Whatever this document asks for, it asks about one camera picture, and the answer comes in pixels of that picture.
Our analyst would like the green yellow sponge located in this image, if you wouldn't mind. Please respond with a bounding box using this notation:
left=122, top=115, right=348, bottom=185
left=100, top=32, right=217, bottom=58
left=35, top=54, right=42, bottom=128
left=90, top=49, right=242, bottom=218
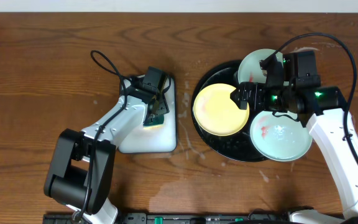
left=143, top=115, right=164, bottom=128

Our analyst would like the yellow plate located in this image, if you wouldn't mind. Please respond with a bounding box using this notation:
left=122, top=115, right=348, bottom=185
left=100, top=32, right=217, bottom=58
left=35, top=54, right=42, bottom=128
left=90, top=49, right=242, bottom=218
left=193, top=83, right=250, bottom=136

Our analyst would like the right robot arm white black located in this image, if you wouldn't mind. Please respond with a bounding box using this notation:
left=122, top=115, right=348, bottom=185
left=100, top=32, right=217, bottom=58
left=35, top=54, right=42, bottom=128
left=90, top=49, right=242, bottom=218
left=231, top=73, right=358, bottom=223

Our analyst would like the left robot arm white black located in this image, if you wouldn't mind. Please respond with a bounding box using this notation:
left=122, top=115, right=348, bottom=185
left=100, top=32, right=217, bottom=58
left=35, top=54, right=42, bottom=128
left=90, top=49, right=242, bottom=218
left=44, top=85, right=177, bottom=223

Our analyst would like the round black tray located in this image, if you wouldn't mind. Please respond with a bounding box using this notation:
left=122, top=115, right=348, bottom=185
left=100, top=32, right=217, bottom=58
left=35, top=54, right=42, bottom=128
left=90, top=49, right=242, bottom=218
left=191, top=60, right=268, bottom=162

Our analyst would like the mint green plate far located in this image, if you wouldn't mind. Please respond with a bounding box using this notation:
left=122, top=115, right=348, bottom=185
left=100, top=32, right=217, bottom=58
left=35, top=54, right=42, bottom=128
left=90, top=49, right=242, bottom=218
left=237, top=49, right=275, bottom=84

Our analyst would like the mint green plate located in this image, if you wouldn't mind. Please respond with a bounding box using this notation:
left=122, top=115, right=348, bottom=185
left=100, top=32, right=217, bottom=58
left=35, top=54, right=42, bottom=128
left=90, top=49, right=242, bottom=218
left=250, top=111, right=312, bottom=162
left=237, top=49, right=275, bottom=84

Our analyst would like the mint green plate near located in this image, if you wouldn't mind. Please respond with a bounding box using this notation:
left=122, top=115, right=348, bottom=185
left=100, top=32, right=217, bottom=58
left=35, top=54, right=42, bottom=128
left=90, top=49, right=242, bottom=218
left=250, top=111, right=312, bottom=162

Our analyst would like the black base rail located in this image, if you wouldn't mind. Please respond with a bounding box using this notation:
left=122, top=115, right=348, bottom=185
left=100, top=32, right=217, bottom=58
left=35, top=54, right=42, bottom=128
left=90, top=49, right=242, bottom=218
left=42, top=210, right=344, bottom=224

